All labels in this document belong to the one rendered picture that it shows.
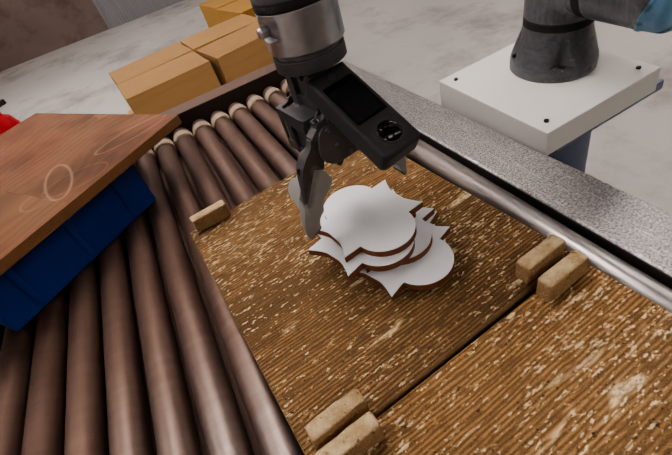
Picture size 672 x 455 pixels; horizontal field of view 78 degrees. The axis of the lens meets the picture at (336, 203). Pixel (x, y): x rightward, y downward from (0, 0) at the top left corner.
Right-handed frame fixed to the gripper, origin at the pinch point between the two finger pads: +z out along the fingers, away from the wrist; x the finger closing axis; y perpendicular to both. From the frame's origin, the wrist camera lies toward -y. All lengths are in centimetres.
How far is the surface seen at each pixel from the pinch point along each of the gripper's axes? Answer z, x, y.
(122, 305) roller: 8.4, 32.1, 20.6
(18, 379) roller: 9, 47, 19
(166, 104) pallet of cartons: 65, -12, 259
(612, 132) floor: 100, -167, 48
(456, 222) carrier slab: 6.2, -9.6, -5.5
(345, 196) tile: 1.1, -0.5, 5.1
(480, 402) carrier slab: 6.2, 5.8, -22.4
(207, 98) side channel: 5, -2, 70
